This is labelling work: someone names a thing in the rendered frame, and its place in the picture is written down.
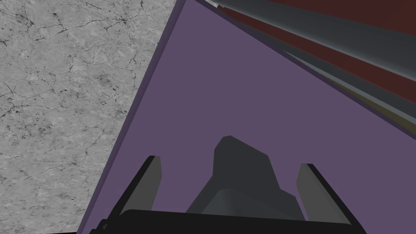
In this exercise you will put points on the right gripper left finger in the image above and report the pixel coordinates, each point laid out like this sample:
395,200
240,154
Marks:
143,188

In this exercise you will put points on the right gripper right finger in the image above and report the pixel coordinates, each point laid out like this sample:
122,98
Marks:
317,198

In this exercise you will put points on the purple cupboard door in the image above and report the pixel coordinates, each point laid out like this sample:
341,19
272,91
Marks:
243,81

